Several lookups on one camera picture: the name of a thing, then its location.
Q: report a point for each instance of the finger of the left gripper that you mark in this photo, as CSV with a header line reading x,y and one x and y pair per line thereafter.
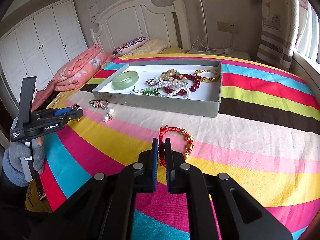
x,y
53,112
66,115

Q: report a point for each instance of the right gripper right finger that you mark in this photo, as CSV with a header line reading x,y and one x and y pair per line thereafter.
x,y
218,207

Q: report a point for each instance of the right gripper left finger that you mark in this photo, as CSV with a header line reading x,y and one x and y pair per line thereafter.
x,y
103,208

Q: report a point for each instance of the silver flower brooch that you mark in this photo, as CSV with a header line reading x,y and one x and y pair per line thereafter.
x,y
153,82

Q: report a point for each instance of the grey white jewelry tray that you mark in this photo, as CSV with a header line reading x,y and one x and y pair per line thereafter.
x,y
180,91

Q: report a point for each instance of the grey gloved left hand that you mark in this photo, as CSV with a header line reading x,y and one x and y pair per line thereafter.
x,y
12,170

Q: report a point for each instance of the pearl earrings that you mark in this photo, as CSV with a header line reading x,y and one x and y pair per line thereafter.
x,y
108,116

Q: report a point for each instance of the folded pink quilt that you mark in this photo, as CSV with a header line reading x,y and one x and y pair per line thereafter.
x,y
75,73

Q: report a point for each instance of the green jade bangle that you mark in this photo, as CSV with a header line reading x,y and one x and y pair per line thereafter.
x,y
124,80

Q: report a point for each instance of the white wardrobe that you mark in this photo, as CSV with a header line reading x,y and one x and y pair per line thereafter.
x,y
40,44

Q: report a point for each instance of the patterned round cushion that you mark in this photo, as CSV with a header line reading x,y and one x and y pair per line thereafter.
x,y
129,46

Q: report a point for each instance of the striped colourful blanket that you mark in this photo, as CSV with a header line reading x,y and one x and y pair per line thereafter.
x,y
265,136

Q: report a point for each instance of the beige floral pillow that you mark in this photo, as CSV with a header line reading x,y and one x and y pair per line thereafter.
x,y
153,46

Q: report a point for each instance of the yellow floral bedsheet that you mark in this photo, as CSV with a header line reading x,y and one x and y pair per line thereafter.
x,y
173,50

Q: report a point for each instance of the white bed headboard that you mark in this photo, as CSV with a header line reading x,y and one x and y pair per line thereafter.
x,y
129,19

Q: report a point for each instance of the white nightstand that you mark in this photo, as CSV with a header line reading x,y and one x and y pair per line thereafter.
x,y
221,52

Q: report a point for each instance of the patterned window curtain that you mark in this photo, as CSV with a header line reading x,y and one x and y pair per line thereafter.
x,y
278,33

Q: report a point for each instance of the rose gold ring bangle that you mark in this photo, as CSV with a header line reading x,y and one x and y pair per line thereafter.
x,y
76,107

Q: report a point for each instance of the wall power socket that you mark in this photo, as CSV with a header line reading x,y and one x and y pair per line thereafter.
x,y
227,27

